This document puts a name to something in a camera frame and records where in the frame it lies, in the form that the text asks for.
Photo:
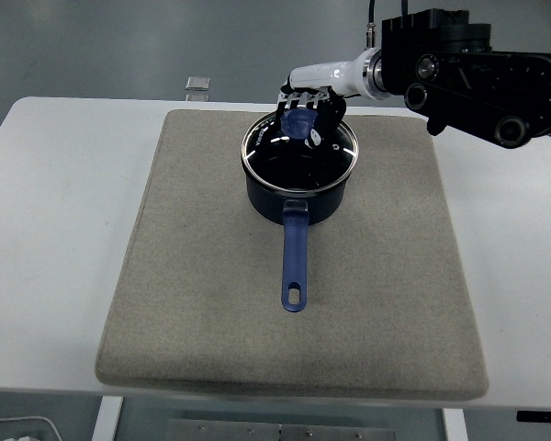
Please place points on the white and black hand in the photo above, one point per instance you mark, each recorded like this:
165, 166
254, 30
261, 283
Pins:
323, 80

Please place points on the glass pot lid blue knob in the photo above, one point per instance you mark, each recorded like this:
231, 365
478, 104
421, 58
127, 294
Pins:
298, 156

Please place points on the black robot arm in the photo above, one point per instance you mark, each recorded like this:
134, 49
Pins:
468, 69

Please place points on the silver floor socket plate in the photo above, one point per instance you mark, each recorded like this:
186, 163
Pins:
198, 82

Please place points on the grey fabric mat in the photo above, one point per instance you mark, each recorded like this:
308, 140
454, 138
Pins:
239, 285

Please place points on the grey metal plate with screws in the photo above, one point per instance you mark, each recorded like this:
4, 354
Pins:
280, 430

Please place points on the white table leg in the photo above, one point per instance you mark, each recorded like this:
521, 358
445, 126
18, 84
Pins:
105, 419
454, 425

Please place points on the black flat bar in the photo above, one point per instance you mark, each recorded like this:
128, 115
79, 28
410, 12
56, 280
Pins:
543, 416

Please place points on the white container with rounded rim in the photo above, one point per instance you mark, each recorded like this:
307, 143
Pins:
20, 428

